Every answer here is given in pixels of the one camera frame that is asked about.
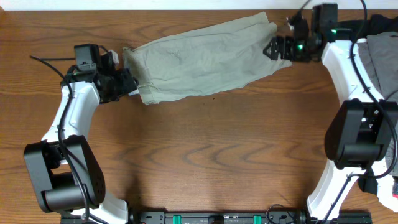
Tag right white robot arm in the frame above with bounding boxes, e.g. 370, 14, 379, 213
264, 28, 397, 223

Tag dark grey garment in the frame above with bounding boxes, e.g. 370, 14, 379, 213
358, 32, 398, 102

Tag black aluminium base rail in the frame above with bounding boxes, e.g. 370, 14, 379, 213
60, 203, 373, 224

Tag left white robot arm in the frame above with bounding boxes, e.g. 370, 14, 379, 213
24, 67, 137, 223

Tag black garment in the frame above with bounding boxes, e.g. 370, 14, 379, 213
336, 14, 398, 39

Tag white patterned cloth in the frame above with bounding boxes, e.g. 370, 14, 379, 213
371, 159, 397, 212

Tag grey-green cotton shorts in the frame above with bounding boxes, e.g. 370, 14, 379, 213
123, 12, 291, 105

